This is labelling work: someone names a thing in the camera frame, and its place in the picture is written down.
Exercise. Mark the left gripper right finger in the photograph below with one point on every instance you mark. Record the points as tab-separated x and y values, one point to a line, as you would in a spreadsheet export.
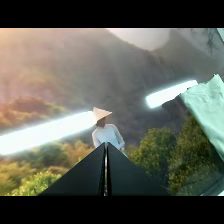
130	176

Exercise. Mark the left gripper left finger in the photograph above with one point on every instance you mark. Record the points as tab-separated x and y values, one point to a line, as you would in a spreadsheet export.
83	176

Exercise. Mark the pale green shirt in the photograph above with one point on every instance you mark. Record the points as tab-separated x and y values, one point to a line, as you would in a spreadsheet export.
208	110

